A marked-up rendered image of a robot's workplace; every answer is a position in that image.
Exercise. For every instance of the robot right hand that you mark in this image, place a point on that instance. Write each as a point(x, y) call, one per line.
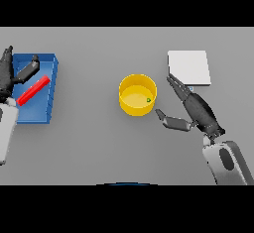
point(198, 108)

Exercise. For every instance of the green nut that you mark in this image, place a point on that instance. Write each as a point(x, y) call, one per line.
point(148, 100)

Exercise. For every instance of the red beaker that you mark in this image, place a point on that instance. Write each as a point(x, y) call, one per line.
point(32, 91)

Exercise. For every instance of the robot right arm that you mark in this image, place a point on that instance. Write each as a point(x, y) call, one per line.
point(228, 160)

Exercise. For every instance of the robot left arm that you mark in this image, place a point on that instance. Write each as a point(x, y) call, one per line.
point(6, 131)

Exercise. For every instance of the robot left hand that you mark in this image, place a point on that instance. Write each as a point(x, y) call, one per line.
point(6, 75)

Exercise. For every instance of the pale square scale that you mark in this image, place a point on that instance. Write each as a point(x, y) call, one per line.
point(189, 67)

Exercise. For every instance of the yellow bowl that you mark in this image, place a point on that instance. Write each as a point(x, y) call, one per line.
point(137, 95)

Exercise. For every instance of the blue tray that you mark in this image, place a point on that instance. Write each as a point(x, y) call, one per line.
point(37, 106)

